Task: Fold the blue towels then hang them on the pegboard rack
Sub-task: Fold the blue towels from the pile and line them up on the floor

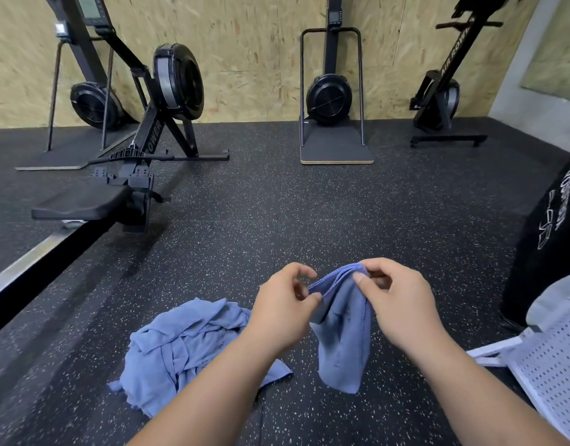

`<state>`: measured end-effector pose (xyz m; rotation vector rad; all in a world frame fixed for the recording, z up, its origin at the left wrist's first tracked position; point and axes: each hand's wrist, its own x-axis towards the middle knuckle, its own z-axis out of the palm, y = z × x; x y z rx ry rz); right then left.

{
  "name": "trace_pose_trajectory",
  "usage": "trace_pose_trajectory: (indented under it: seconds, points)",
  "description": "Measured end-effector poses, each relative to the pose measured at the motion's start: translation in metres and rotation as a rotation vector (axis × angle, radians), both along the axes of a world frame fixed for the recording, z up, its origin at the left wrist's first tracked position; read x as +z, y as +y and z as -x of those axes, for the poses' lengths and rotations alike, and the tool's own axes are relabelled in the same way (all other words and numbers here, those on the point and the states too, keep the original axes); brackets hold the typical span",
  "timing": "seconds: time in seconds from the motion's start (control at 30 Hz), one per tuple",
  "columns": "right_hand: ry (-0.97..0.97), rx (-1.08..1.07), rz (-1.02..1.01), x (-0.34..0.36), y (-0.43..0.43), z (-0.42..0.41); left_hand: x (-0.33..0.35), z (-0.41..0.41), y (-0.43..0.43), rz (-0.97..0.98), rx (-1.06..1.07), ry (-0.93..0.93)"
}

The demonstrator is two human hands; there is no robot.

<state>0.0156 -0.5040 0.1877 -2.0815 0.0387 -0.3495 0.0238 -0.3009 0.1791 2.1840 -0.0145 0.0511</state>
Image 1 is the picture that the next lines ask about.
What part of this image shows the person's right hand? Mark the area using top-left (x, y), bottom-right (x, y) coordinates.
top-left (352, 257), bottom-right (449, 361)

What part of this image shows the person's left hand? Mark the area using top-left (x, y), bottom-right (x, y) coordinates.
top-left (240, 263), bottom-right (322, 361)

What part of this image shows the blue towel with wave print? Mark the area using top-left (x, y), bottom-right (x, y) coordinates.
top-left (308, 263), bottom-right (374, 394)

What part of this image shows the blue towel pile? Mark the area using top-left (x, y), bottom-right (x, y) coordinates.
top-left (108, 297), bottom-right (294, 419)

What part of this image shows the white perforated metal rack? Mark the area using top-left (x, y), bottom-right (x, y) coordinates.
top-left (466, 271), bottom-right (570, 446)

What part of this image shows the person's right forearm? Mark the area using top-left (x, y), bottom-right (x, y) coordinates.
top-left (410, 328), bottom-right (569, 446)

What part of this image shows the person's left forearm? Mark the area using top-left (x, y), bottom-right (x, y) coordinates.
top-left (127, 325), bottom-right (297, 446)

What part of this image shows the black printed punching bag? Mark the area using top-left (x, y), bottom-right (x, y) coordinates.
top-left (501, 144), bottom-right (570, 326)

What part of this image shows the black upright exercise machine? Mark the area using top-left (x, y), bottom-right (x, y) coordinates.
top-left (408, 0), bottom-right (528, 149)

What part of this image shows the black ski trainer wooden-edged platform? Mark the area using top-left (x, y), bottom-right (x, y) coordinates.
top-left (299, 0), bottom-right (376, 166)

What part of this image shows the black ski trainer grey platform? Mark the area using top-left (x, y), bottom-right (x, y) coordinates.
top-left (15, 32), bottom-right (142, 173)

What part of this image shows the black rowing machine with rail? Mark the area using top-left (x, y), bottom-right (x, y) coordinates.
top-left (0, 0), bottom-right (230, 342)

